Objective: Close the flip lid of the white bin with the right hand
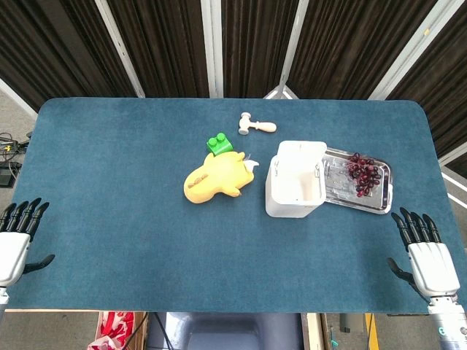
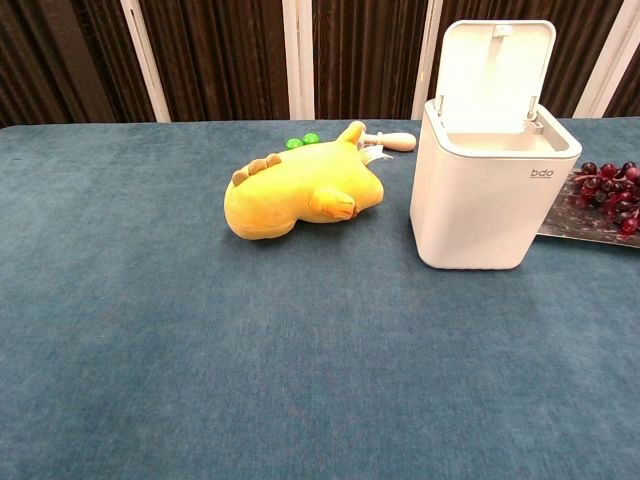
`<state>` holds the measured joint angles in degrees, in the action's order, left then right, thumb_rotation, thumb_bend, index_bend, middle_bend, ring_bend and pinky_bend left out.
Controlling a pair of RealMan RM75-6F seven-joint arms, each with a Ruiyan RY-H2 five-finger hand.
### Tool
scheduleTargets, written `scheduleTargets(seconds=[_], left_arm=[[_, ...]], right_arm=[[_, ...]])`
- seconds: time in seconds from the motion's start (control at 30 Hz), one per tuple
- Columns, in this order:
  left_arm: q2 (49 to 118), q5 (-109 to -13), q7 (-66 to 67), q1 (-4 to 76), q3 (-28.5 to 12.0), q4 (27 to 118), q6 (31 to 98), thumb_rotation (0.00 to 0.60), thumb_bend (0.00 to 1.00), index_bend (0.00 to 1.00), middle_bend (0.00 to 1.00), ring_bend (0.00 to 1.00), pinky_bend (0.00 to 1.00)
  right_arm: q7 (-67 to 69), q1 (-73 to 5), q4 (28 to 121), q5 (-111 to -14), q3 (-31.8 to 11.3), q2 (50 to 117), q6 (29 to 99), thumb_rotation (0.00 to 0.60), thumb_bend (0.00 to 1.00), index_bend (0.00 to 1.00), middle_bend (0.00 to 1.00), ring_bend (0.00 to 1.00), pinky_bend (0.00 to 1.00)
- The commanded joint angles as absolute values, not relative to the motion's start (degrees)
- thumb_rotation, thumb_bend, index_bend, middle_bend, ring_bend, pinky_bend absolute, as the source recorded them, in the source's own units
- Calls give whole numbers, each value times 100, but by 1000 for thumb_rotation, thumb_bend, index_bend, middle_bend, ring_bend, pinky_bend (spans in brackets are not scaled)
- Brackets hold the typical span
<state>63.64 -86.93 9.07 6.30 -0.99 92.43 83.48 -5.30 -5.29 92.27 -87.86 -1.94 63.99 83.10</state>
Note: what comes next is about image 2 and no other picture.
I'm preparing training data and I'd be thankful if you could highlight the white square container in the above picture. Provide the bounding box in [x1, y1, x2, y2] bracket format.
[409, 97, 584, 274]

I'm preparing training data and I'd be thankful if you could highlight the yellow plush dinosaur toy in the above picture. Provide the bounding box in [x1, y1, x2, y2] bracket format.
[223, 120, 385, 241]

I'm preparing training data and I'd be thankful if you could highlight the green building block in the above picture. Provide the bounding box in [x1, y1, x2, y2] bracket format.
[284, 132, 321, 150]

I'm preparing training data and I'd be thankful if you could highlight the wooden toy hammer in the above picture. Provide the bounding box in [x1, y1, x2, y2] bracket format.
[360, 130, 418, 153]

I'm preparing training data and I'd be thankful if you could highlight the blue table mat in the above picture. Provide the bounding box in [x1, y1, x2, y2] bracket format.
[0, 118, 640, 480]

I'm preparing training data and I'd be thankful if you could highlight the dark brown curtain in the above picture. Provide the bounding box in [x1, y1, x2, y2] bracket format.
[0, 0, 640, 129]

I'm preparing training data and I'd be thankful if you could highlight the metal tray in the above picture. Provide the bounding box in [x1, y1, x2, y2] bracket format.
[537, 169, 640, 250]

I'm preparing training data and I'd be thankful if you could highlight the dark red grape bunch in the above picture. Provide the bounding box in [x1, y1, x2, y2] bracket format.
[572, 160, 640, 239]

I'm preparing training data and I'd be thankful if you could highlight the white frame post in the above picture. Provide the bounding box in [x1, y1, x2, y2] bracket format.
[282, 0, 315, 121]
[573, 0, 640, 119]
[409, 0, 447, 121]
[119, 0, 174, 124]

